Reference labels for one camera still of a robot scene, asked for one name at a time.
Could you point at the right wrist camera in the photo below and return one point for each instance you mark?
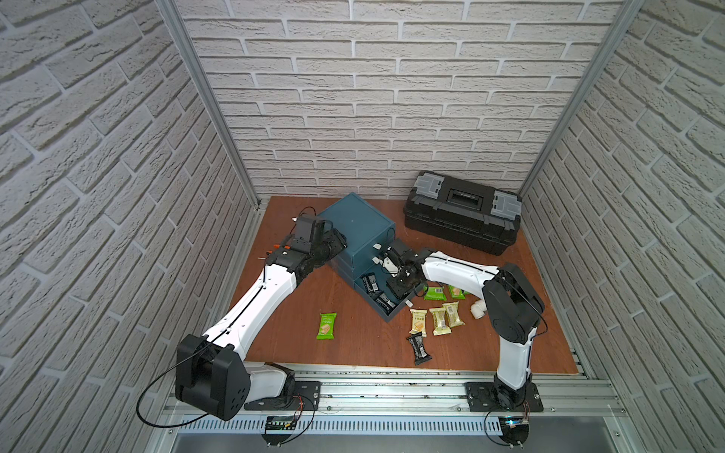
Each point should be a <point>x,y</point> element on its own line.
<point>388,265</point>

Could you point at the aluminium mounting rail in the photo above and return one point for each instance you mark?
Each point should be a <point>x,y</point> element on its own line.
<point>369,390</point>

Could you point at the left corner aluminium profile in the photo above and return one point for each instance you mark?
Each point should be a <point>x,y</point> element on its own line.
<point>184,43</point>

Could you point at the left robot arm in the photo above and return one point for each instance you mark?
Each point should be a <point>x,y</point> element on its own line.
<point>211,373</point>

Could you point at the corner aluminium profile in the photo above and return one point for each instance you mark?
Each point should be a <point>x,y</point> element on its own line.
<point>610,43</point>
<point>184,43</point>

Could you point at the teal drawer cabinet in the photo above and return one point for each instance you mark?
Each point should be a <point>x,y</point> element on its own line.
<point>363,225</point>

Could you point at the teal bottom drawer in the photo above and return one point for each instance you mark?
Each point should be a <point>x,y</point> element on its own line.
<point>383,278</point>

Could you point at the right corner aluminium profile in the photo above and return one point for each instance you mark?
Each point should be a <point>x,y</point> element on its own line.
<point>610,43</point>

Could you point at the yellow cookie packet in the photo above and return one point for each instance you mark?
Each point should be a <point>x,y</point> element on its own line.
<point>453,316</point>
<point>418,322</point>
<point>440,326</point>

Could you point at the white pipe fitting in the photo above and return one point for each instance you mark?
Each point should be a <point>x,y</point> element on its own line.
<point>478,309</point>

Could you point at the green cookie packet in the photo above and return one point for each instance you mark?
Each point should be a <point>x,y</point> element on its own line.
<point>435,294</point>
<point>457,293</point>
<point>326,326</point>

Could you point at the right controller board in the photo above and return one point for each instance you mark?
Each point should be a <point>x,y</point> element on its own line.
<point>514,431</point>

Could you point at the controller board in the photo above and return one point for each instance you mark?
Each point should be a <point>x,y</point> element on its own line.
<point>279,429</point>
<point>514,431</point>

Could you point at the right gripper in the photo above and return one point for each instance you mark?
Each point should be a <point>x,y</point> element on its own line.
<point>396,288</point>

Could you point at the left controller board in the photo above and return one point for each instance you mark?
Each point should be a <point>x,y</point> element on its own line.
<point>279,429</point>

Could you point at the black plastic toolbox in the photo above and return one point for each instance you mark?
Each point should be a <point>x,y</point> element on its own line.
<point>463,212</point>

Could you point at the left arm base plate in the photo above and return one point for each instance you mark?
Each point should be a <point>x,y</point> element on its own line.
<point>304,394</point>

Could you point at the black cookie packet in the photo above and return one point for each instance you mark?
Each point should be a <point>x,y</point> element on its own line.
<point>371,283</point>
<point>385,303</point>
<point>417,343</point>

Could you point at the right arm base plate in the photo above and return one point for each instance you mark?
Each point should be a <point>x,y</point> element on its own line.
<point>483,397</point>

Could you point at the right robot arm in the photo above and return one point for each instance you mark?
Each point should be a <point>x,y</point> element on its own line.
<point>513,307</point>

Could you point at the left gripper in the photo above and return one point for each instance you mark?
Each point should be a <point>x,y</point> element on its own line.
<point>331,243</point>

